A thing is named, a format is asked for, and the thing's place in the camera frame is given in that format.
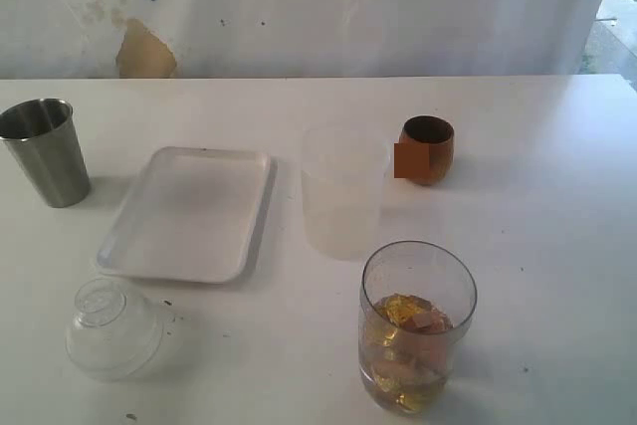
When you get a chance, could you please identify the translucent plastic container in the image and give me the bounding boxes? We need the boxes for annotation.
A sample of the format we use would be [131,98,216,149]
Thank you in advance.
[301,123,390,261]

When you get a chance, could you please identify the clear glass with coins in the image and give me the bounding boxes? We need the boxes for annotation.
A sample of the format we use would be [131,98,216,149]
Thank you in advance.
[358,240,478,416]

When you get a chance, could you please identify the gold and brown chocolates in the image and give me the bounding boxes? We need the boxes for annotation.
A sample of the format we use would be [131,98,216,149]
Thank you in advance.
[359,294,453,414]

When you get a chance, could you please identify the white rectangular tray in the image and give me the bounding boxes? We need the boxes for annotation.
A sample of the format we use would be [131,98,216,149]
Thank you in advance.
[95,146,272,284]

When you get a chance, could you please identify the clear plastic dome lid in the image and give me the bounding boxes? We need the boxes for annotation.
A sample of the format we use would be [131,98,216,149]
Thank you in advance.
[65,278,183,382]

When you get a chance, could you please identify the brown wooden cup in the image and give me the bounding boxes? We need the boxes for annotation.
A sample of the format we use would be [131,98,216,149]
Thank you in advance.
[393,115,455,186]

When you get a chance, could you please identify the stainless steel cup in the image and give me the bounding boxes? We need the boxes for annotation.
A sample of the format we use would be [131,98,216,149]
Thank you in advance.
[1,99,91,208]

